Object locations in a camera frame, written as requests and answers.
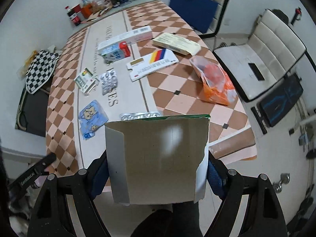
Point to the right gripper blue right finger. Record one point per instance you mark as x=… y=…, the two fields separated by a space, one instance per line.
x=217 y=176

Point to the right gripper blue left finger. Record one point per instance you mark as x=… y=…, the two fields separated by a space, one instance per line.
x=99 y=174

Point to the green white medicine box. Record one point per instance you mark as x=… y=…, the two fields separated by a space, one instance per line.
x=160 y=160

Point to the green white lozenge box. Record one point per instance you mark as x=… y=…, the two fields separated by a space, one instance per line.
x=86 y=81

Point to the blue cartoon sachet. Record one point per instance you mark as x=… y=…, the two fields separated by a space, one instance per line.
x=91 y=118

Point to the person's dark trousers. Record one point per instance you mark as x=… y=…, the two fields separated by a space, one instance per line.
x=182 y=220

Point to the large silver blister sheet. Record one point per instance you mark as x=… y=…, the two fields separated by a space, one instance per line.
x=139 y=115

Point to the black blue fitness board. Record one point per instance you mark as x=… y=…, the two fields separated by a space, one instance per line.
x=276 y=105

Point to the orange plastic bag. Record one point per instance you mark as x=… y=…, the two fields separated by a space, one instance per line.
x=217 y=86

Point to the silver pill blister pack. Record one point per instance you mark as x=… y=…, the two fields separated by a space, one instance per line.
x=108 y=81

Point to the black phone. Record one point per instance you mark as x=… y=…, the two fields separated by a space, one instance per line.
x=256 y=72

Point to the checkered black white cloth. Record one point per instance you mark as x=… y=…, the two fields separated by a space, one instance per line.
x=40 y=70

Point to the blue white small carton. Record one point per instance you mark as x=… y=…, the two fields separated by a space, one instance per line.
x=115 y=52

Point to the white box colourful stripes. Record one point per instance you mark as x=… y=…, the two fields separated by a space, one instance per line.
x=151 y=63

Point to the white chair with phone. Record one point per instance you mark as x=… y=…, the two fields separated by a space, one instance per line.
x=275 y=49

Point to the cream flat medicine box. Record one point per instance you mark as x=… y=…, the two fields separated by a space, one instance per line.
x=177 y=44

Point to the long white red box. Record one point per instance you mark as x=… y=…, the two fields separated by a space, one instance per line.
x=131 y=37

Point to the cola bottle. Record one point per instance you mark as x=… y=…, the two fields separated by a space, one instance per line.
x=73 y=16

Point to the orange drink bottle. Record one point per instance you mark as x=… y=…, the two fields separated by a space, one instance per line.
x=86 y=9

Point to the white chair far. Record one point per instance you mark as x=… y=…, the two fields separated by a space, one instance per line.
x=217 y=20

